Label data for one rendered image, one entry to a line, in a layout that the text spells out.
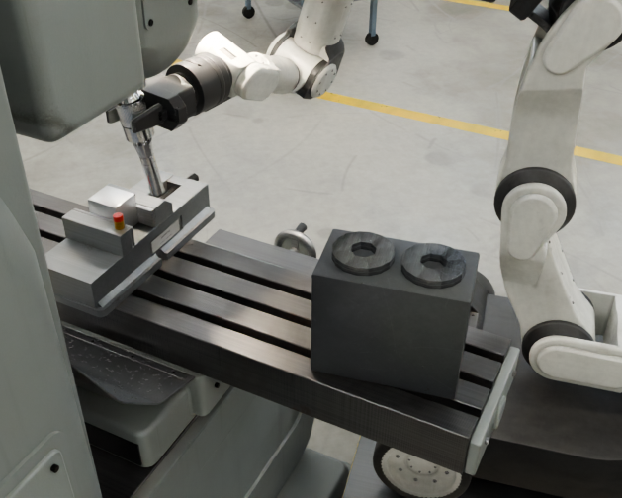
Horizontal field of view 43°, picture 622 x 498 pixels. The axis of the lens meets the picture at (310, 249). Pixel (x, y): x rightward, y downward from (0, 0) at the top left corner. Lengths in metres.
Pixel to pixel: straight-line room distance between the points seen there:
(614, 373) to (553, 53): 0.67
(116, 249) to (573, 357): 0.90
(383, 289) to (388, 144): 2.72
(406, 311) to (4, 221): 0.54
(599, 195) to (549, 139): 2.18
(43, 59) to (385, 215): 2.45
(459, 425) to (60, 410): 0.54
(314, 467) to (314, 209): 1.48
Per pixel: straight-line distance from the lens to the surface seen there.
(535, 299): 1.62
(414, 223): 3.21
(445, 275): 1.08
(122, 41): 1.01
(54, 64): 0.93
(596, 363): 1.65
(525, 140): 1.43
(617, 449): 1.69
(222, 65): 1.34
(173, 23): 1.14
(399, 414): 1.16
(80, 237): 1.40
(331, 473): 2.01
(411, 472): 1.68
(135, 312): 1.34
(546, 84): 1.35
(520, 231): 1.46
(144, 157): 1.29
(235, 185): 3.43
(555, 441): 1.66
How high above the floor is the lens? 1.78
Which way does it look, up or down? 36 degrees down
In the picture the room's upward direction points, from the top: 1 degrees clockwise
